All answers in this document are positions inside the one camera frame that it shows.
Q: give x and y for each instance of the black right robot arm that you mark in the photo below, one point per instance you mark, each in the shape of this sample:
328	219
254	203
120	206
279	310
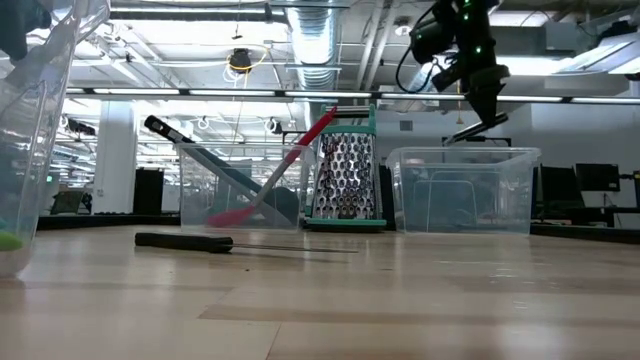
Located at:
475	30

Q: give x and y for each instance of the black serving spoon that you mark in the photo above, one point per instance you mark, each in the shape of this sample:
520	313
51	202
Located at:
165	131

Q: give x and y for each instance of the white pillar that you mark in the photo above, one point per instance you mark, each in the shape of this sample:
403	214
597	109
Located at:
115	160

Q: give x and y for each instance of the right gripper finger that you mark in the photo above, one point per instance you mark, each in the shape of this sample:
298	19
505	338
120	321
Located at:
489	105

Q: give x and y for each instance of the teal utensil holder cup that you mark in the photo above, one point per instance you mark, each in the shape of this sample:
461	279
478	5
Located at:
345	175

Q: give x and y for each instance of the black background monitor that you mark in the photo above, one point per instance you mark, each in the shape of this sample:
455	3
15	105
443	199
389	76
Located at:
597	177

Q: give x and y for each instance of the clear plastic bin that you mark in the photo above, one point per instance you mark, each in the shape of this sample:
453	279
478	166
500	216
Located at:
295	165
500	190
30	150

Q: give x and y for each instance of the black cabinet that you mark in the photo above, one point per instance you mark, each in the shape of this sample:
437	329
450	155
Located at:
148	192

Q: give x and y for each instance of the silver ventilation duct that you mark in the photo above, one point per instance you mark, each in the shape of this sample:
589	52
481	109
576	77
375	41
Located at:
315	45

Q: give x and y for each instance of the green silicone spatula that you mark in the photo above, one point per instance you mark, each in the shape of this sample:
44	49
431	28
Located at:
9	241

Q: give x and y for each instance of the black aluminium table frame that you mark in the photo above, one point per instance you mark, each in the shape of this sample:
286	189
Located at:
125	221

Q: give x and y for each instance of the red silicone spatula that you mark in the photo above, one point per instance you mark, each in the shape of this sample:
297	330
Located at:
230	218

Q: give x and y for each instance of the black stand bar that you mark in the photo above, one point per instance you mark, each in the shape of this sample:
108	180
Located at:
500	139

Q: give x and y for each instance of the long ceiling light bar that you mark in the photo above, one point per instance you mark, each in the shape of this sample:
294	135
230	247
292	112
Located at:
225	92

